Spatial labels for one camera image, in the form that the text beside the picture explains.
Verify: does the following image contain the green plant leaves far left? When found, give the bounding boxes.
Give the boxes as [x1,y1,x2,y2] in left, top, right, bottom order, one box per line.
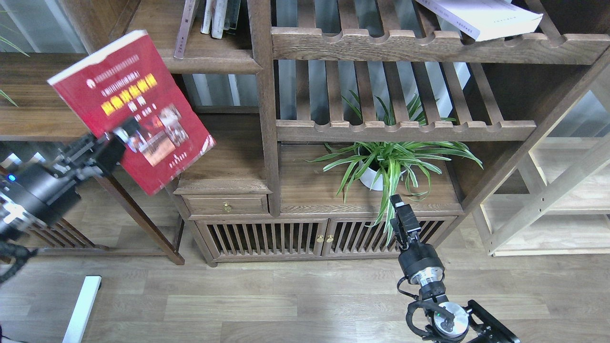
[0,35,31,107]

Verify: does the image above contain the wooden slatted rack left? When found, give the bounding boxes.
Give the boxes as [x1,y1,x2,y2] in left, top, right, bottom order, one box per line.
[1,197,115,261]

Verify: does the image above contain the left slatted cabinet door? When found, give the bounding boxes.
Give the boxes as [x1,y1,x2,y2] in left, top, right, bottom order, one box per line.
[196,219,328,262]

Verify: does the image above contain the dark wooden bookshelf cabinet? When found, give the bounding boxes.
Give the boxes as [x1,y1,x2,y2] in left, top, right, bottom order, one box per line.
[58,0,610,268]

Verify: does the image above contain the right slatted cabinet door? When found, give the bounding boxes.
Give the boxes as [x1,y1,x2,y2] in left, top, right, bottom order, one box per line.
[322,217,457,259]

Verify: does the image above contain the dark red book white characters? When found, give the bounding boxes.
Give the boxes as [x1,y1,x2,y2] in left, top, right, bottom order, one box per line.
[173,0,199,59]

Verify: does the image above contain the white bar on floor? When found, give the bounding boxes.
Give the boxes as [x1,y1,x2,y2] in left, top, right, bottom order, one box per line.
[62,275,102,343]

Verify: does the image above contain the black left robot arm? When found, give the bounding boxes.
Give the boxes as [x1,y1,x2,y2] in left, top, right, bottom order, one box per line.
[0,118,140,282]

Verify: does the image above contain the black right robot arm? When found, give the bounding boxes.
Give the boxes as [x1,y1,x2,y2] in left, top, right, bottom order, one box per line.
[390,194,520,343]

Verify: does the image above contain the green spider plant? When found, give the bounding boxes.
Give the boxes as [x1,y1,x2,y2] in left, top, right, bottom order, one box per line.
[306,91,483,244]

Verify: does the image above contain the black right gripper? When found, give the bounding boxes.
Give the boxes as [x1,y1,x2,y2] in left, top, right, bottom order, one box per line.
[388,194,445,286]

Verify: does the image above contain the transparent upright folder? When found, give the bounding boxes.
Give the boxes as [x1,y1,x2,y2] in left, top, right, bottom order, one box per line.
[223,0,241,34]

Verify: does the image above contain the small wooden drawer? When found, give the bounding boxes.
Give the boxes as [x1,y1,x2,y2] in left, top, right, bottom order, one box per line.
[183,194,268,215]

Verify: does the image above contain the light wooden shelf unit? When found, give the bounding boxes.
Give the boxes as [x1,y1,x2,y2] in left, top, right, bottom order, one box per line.
[471,64,610,257]

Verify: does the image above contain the slatted cabinet door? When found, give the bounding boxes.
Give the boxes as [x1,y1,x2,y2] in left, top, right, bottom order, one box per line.
[322,217,457,259]
[196,219,328,262]

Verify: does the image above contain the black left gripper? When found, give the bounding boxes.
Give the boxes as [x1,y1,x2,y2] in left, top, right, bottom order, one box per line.
[1,117,140,229]

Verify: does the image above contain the white plant pot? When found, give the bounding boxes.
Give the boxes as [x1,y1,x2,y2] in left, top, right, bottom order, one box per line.
[359,163,397,194]

